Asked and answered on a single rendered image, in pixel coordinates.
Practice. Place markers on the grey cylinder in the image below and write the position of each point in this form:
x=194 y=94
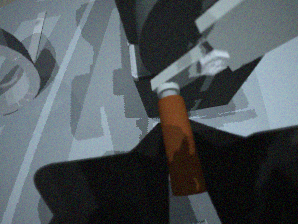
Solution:
x=21 y=90

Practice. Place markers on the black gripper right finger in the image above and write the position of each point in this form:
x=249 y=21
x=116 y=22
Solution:
x=237 y=169

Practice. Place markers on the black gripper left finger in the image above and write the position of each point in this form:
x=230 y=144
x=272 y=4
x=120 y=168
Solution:
x=140 y=176

